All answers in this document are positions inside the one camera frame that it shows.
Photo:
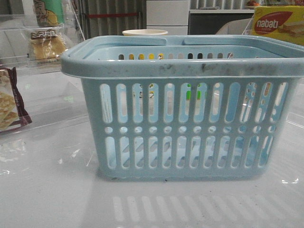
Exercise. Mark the bread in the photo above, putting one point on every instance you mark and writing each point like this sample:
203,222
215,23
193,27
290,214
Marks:
46,43

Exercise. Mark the light blue plastic basket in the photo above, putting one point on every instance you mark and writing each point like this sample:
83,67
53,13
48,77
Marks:
185,107

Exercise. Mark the cream paper cup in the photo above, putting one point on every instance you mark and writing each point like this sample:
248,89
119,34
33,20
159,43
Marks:
144,32

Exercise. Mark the white drawer cabinet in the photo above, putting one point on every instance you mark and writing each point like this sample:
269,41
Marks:
169,15

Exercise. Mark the clear acrylic display shelf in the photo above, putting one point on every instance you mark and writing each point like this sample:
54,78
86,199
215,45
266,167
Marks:
14,52

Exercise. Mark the brown cracker snack packet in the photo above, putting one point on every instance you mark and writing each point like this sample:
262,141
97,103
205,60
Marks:
13,114

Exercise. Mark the yellow nabati wafer box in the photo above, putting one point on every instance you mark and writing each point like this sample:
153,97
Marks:
284,23

